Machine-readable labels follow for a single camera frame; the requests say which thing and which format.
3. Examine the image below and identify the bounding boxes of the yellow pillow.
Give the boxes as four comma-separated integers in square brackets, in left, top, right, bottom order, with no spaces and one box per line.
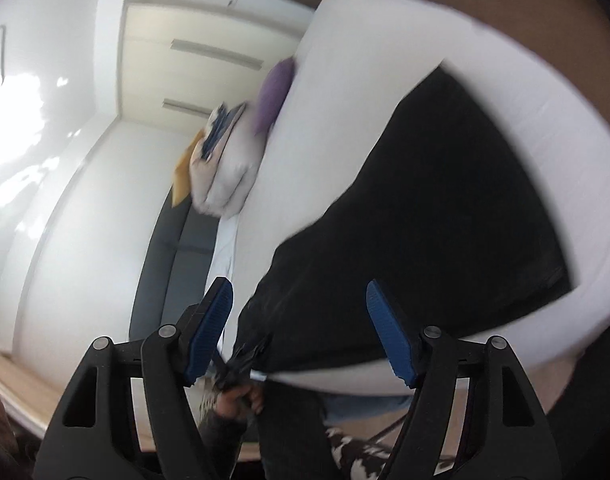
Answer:
[172,130,206,207]

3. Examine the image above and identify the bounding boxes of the person's left forearm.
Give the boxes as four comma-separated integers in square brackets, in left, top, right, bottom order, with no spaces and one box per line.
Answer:
[197,400,248,461]

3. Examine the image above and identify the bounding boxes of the person's left hand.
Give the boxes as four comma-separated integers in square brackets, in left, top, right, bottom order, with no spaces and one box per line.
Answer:
[217,384,264,421]

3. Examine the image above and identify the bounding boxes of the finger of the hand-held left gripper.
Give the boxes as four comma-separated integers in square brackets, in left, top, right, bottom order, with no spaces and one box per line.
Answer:
[215,337,273,391]

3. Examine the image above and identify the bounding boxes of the grey padded headboard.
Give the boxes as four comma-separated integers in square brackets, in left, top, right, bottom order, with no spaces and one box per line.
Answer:
[129,192,221,356]

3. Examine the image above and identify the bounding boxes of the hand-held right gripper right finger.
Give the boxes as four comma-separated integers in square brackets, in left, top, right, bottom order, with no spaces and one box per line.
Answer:
[366,279,561,480]

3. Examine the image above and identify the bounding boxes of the purple pillow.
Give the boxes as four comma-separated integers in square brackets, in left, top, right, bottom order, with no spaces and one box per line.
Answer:
[252,57,297,136]

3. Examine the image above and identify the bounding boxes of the black white patterned cloth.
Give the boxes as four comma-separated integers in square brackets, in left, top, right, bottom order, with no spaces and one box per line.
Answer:
[327,425,451,480]

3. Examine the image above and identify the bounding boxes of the black denim pants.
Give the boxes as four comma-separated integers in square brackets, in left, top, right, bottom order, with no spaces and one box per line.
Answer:
[232,66,572,386]

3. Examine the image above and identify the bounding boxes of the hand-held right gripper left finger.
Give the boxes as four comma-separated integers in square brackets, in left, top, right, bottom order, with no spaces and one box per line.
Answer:
[32,276,235,480]

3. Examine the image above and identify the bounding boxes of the folded beige duvet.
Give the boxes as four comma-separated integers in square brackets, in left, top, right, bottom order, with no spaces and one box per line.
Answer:
[190,105,271,218]

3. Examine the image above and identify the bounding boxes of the white bed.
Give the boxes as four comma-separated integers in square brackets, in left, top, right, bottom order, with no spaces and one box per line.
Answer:
[205,0,610,396]

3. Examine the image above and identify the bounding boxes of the person's blue jeans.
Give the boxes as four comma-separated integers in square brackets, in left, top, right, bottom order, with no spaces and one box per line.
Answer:
[317,394,413,423]

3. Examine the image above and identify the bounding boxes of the folded blue-grey blanket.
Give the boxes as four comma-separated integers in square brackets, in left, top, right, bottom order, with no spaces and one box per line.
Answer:
[200,104,248,161]

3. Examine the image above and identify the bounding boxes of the cream wardrobe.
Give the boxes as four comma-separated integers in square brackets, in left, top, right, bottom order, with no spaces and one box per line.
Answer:
[117,0,316,128]

